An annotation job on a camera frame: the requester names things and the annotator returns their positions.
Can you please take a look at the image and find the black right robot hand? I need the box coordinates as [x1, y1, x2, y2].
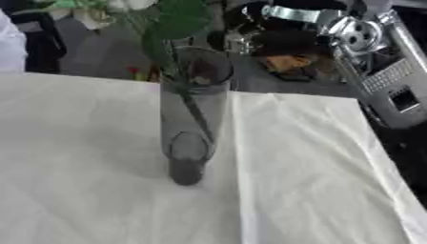
[207, 0, 349, 59]

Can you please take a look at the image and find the grey glass vase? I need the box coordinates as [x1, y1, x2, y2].
[158, 46, 235, 187]

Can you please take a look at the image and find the brown bag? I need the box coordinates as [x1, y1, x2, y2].
[258, 53, 322, 82]

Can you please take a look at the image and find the white flower with green stem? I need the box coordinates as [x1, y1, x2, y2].
[10, 0, 217, 145]

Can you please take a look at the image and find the red flower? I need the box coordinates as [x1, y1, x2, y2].
[125, 64, 164, 82]

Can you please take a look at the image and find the black chair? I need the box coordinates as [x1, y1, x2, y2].
[8, 10, 71, 74]

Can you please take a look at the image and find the person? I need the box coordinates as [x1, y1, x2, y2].
[0, 9, 29, 73]

